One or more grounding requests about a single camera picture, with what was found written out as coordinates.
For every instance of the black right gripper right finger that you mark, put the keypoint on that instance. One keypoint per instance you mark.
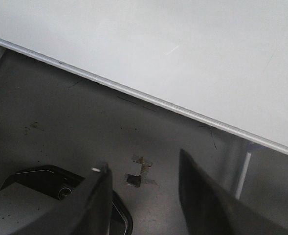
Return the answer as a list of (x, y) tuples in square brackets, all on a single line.
[(210, 210)]

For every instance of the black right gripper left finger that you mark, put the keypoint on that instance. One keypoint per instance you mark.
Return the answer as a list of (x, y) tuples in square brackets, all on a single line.
[(86, 211)]

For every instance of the black and grey robot base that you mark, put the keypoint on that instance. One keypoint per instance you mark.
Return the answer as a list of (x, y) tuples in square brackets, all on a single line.
[(28, 194)]

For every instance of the white table leg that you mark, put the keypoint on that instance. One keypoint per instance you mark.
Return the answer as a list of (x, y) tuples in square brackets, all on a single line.
[(243, 176)]

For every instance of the white whiteboard with aluminium frame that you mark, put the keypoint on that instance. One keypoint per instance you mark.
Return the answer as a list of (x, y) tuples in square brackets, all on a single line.
[(221, 62)]

